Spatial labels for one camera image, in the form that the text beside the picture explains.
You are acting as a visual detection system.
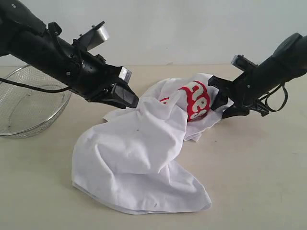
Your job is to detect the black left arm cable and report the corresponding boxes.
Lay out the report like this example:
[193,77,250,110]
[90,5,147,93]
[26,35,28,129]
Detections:
[0,77,72,93]

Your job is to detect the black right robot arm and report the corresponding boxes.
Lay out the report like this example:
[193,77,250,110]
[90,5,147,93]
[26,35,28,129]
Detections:
[208,33,307,119]

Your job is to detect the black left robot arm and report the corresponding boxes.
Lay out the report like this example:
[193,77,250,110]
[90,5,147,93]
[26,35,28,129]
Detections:
[0,0,139,109]

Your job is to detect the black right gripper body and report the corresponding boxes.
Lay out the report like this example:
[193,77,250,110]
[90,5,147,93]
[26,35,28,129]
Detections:
[208,76,268,116]

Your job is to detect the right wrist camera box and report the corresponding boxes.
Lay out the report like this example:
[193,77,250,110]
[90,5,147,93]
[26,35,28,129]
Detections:
[231,55,258,72]

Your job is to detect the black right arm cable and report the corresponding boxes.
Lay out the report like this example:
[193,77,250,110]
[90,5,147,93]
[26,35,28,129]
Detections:
[262,82,289,113]

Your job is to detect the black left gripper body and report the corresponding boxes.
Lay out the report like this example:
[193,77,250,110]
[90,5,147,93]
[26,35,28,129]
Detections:
[65,54,124,104]

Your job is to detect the white t-shirt red print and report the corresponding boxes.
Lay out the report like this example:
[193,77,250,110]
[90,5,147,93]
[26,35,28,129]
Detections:
[71,73,232,215]

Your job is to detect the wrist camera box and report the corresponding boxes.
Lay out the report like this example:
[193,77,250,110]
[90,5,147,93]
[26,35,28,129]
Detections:
[77,21,109,51]
[231,55,258,72]

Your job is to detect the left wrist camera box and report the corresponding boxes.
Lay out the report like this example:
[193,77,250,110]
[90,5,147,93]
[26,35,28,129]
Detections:
[77,21,109,51]

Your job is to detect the round metal mesh basket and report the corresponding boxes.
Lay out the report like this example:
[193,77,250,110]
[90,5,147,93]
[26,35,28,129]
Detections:
[0,65,71,138]

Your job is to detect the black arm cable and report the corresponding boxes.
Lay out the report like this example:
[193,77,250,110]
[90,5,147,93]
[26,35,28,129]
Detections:
[262,82,289,113]
[0,77,72,93]

